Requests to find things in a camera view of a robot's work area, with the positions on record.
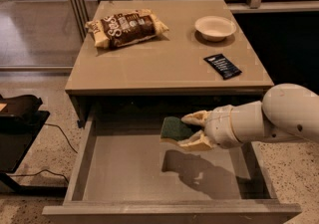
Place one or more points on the open grey top drawer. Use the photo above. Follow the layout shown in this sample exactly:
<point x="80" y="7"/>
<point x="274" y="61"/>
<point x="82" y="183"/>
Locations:
<point x="124" y="174"/>

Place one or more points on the brown chip bag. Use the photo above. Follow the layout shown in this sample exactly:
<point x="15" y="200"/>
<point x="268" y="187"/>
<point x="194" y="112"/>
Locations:
<point x="125" y="29"/>

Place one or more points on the black equipment base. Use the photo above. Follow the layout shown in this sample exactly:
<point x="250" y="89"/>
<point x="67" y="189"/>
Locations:
<point x="20" y="123"/>

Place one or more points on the green and yellow sponge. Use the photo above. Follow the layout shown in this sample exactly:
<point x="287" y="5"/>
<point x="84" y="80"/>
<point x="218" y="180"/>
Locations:
<point x="176" y="130"/>

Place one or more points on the grey drawer cabinet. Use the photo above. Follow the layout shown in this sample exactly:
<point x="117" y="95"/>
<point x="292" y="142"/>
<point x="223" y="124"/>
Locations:
<point x="170" y="64"/>

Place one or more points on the metal frame rail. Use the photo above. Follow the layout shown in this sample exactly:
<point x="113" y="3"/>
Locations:
<point x="74" y="2"/>

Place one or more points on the black snack packet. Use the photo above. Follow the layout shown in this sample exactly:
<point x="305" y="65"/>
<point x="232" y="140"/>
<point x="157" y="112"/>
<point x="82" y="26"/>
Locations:
<point x="223" y="66"/>

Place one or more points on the white paper bowl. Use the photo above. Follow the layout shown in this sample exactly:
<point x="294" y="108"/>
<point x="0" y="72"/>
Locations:
<point x="214" y="28"/>

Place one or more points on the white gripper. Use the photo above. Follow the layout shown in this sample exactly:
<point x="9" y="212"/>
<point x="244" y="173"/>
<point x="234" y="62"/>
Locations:
<point x="219" y="127"/>

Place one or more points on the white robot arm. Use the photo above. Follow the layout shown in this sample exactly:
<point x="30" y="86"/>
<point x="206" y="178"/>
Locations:
<point x="287" y="112"/>

